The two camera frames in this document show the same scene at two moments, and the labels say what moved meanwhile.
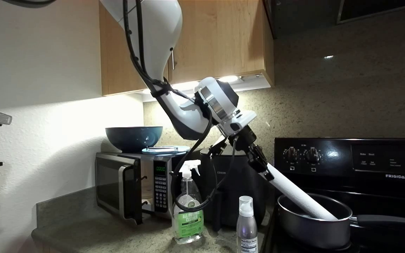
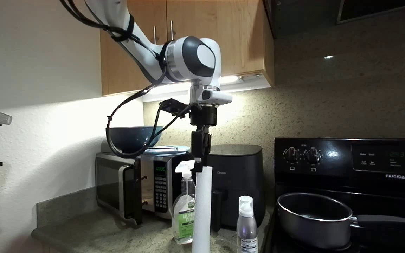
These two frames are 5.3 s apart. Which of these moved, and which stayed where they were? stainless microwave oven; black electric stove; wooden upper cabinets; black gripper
Moved: black gripper
Stayed: stainless microwave oven; black electric stove; wooden upper cabinets
